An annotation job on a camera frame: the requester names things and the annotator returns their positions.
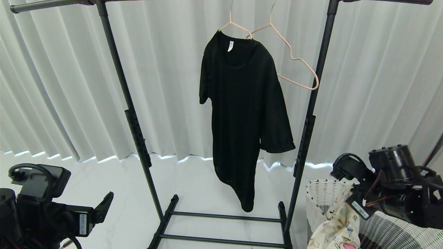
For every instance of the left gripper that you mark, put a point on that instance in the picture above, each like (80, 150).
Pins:
(48, 221)

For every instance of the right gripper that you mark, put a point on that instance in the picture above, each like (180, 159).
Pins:
(391, 207)

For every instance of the cream printed shorts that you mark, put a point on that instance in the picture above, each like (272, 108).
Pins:
(339, 224)

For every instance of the pink clothes hanger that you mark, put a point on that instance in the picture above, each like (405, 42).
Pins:
(231, 17)
(317, 83)

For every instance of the black t-shirt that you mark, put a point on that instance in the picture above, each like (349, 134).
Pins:
(242, 103)

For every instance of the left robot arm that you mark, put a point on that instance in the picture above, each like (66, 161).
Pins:
(7, 214)

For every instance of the white laundry basket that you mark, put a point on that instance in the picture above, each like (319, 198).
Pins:
(322, 197)

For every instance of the black clothes rack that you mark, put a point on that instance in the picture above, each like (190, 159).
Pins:
(136, 131)

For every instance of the white curtain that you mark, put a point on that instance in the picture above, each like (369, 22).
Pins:
(52, 86)

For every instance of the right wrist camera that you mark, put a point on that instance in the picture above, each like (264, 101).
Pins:
(349, 169)

